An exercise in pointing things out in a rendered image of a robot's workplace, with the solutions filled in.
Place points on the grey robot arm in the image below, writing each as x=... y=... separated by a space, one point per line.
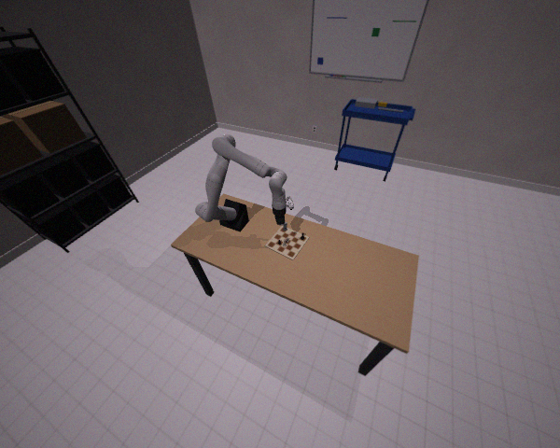
x=224 y=146

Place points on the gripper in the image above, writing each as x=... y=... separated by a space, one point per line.
x=279 y=210

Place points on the chessboard with pieces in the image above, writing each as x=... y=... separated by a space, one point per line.
x=294 y=245

